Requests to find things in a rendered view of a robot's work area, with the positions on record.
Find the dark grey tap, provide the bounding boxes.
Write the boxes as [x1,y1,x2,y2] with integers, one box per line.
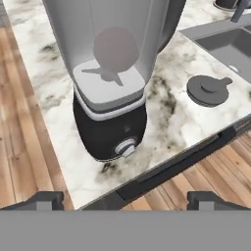
[230,0,251,24]

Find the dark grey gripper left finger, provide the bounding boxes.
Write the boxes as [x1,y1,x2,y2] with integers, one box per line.
[0,190,65,212]

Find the black blender with clear jug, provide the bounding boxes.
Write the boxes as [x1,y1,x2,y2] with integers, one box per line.
[42,0,187,163]

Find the grey sink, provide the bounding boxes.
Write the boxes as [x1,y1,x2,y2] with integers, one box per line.
[179,13,251,84]

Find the dark round pot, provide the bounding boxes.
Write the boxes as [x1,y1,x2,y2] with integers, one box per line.
[214,0,239,10]

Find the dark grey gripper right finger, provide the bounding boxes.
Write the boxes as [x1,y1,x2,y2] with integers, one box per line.
[186,191,251,212]

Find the dark grey blender lid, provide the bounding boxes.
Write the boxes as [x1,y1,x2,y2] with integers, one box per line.
[185,75,233,108]

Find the black dishwasher front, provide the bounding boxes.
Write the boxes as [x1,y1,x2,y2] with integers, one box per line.
[116,125,238,202]

